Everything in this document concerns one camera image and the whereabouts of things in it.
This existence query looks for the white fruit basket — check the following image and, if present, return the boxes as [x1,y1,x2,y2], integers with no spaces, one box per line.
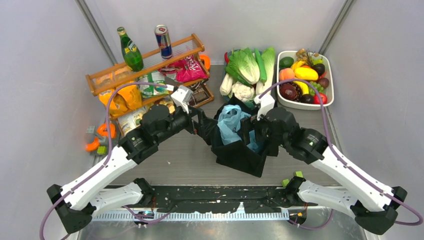
[277,50,334,111]

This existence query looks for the blue red drink can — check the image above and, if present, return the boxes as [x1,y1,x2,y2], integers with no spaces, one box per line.
[154,24,173,59]

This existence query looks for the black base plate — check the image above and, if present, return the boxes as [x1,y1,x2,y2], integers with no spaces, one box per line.
[134,185,306,214]

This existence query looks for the pink red snack packet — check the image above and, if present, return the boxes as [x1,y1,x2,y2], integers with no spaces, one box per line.
[158,55,208,83]

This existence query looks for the light blue plastic bag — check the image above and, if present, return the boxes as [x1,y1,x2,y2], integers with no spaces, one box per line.
[217,104,252,145]

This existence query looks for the yellow banana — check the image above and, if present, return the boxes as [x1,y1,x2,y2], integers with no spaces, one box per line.
[293,80,310,95]

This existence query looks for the green avocado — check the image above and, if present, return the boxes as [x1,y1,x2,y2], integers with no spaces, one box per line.
[278,56,295,69]

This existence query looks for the peach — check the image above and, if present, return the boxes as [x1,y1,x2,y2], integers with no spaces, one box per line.
[278,67,296,81]

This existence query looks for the orange toy arch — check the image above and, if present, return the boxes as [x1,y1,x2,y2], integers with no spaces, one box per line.
[96,123,117,139]

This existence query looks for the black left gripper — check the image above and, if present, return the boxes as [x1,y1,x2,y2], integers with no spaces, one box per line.
[155,101,217,144]

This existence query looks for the black tote bag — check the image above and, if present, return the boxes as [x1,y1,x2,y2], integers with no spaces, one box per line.
[211,96,267,178]

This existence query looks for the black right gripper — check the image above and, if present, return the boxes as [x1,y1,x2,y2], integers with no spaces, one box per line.
[236,112,288,149]

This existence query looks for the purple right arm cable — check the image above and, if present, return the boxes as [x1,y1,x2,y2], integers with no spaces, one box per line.
[258,78,424,231]

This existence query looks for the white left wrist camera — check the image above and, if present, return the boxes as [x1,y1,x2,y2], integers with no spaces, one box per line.
[170,85,193,114]

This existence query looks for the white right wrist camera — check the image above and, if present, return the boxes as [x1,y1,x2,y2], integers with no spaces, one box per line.
[253,93,275,121]

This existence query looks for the white brown snack bag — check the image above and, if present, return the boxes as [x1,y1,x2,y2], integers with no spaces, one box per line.
[117,106,147,135]

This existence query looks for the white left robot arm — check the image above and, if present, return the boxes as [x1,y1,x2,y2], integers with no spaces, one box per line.
[47,104,218,234]

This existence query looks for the napa cabbage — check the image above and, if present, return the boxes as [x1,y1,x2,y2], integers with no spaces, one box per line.
[255,46,276,96]

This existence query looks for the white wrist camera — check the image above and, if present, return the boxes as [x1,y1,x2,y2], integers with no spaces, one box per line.
[253,93,275,121]
[170,85,193,114]

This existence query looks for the green grapes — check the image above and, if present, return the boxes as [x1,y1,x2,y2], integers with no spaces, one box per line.
[308,81,325,96]

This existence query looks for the yellow mango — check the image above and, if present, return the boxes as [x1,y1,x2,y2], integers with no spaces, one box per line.
[294,67,319,81]

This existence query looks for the green toy block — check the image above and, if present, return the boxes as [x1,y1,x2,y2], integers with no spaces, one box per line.
[293,171,304,179]

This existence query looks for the green lettuce leaf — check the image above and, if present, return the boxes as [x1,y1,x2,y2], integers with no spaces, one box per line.
[227,47,259,85]

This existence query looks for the dark plum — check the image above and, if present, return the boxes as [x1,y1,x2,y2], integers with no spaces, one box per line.
[300,94,315,104]

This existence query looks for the green glass bottle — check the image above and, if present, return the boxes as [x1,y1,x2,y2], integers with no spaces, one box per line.
[117,26,144,72]

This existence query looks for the teal vegetable basket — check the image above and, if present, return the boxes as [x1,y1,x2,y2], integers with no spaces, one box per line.
[222,48,276,109]

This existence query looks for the green white snack bag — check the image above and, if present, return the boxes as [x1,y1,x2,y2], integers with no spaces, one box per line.
[137,70,170,100]

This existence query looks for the white cauliflower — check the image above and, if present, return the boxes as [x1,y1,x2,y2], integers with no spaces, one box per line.
[231,82,255,102]

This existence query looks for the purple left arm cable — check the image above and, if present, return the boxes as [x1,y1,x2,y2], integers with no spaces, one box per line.
[39,82,176,240]

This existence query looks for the red chili pepper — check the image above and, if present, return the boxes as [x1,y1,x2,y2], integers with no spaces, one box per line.
[224,52,230,64]

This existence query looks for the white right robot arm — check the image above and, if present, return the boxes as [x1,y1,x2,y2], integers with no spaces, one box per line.
[240,107,407,235]

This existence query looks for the orange snack bag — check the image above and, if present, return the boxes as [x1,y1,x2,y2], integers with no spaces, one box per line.
[109,85,142,117]

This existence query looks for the wooden shelf rack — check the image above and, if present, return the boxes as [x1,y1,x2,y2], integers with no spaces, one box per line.
[85,33,215,121]

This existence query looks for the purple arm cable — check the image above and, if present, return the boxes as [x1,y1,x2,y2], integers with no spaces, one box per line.
[258,78,424,231]
[39,82,176,240]

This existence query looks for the brown snack packet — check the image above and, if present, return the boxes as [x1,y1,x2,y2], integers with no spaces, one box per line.
[188,82,215,108]

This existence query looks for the red apple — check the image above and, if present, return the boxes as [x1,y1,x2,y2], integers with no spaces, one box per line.
[313,93,328,105]

